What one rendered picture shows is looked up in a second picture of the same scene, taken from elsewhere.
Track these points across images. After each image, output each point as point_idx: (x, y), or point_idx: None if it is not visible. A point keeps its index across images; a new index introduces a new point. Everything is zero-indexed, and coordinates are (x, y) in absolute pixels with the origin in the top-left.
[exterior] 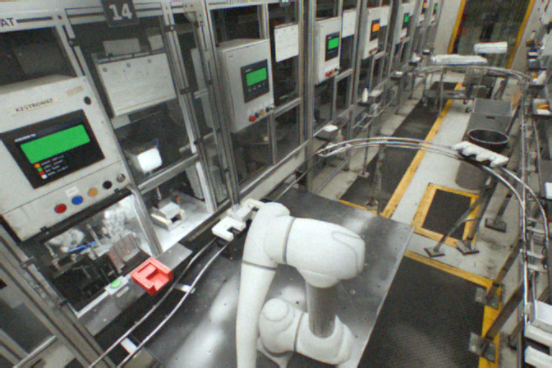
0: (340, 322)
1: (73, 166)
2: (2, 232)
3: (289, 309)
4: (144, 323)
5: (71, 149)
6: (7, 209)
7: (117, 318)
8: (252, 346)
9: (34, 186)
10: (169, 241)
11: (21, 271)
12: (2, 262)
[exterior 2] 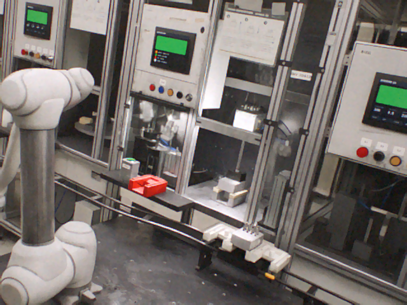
0: (33, 255)
1: (168, 64)
2: (130, 79)
3: (72, 232)
4: (126, 221)
5: (173, 53)
6: (137, 68)
7: (113, 180)
8: (9, 137)
9: (150, 63)
10: (194, 198)
11: (122, 107)
12: (121, 94)
